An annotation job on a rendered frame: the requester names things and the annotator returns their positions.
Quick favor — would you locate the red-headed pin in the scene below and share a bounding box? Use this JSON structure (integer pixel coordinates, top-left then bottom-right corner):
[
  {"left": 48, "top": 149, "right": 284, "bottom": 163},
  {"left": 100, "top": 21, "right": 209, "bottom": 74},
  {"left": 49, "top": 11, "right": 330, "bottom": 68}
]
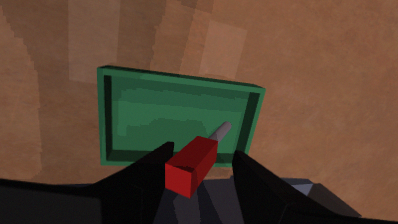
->
[{"left": 165, "top": 121, "right": 232, "bottom": 198}]

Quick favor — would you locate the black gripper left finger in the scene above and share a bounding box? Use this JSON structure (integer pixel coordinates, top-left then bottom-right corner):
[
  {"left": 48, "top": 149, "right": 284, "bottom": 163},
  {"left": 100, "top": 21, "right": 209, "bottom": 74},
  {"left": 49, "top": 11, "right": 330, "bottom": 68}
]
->
[{"left": 0, "top": 141, "right": 174, "bottom": 224}]

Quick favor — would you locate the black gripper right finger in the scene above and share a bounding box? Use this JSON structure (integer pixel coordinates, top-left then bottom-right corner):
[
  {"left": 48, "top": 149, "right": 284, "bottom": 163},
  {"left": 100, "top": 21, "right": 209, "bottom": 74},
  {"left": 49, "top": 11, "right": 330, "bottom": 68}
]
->
[{"left": 232, "top": 150, "right": 398, "bottom": 224}]

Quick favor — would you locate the green tray floor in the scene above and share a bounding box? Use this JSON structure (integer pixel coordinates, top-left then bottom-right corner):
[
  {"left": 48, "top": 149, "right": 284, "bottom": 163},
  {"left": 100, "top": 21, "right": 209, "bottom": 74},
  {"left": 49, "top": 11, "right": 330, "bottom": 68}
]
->
[{"left": 112, "top": 76, "right": 250, "bottom": 154}]

